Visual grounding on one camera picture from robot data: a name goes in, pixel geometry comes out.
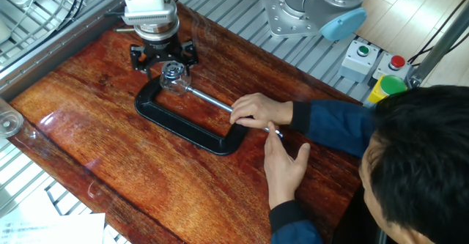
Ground yellow box with green button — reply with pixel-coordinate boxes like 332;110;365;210
367;74;408;106

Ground black cables beside post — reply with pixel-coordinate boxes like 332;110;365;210
406;0;469;66

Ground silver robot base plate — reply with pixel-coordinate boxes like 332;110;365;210
262;0;323;40

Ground person's head black hair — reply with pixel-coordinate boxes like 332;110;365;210
358;84;469;244

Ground small clear glass jar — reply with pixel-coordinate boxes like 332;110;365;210
159;70;192;97

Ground black cable bundle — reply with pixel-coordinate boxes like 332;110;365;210
0;0;87;55

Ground white plastic wrist bracket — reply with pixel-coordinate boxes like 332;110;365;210
113;0;179;27

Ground black table side panel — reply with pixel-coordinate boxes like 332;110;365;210
331;185;382;244

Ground person's left hand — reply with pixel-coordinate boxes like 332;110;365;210
263;121;311;210

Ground white printed paper sheets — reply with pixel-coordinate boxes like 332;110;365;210
0;212;108;244

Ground grey box with red button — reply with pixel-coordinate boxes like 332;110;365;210
372;52;413;82

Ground person's right hand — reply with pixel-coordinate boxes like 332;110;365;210
229;92;294;130

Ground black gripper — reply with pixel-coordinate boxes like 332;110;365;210
130;34;199;81

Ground person's left forearm blue sleeve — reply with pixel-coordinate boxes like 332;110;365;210
269;199;324;244

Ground aluminium frame post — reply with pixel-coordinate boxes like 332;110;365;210
407;1;469;89

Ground person's right forearm dark sleeve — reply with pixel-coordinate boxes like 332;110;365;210
289;100;378;159

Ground black C-clamp with steel screw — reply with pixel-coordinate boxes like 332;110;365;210
133;77;284;156

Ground grey box with green button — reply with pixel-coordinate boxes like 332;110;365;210
337;40;380;84

